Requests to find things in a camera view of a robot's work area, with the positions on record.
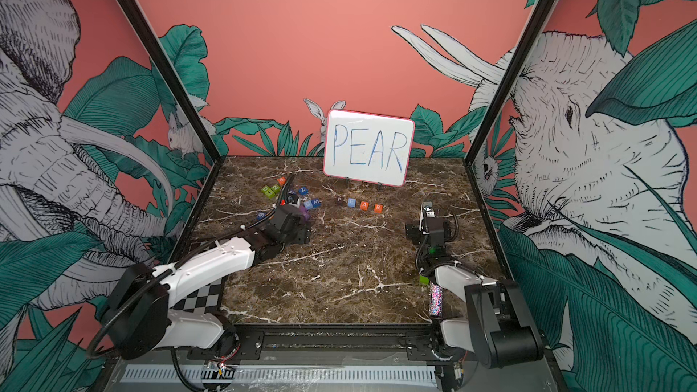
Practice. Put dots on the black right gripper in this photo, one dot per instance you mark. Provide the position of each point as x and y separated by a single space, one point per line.
414 230

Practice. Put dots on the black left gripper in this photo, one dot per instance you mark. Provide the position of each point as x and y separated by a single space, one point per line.
304 232

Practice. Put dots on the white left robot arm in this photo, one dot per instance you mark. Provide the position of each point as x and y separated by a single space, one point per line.
141 314

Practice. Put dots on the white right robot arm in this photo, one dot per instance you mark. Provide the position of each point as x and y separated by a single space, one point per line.
473 314

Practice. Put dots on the pink framed PEAR whiteboard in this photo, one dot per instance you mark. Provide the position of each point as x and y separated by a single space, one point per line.
368 147

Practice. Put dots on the glittery marker pen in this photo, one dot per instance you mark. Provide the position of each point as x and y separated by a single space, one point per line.
436 301

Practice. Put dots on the black white checkerboard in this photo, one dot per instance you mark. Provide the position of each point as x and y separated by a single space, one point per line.
205 300

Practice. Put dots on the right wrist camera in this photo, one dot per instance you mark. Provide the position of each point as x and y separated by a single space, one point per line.
427 210

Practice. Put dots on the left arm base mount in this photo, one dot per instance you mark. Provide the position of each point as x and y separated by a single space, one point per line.
241 345

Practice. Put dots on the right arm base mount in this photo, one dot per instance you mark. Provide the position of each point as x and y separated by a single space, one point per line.
430 347

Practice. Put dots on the white perforated rail strip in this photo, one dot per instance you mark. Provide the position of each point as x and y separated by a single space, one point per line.
399 375

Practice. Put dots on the black right frame post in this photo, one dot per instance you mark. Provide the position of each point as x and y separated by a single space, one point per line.
528 39

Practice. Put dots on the black frame post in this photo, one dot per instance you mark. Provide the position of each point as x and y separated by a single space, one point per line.
153 46
528 39

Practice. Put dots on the black left frame post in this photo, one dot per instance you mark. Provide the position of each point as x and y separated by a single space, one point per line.
153 46

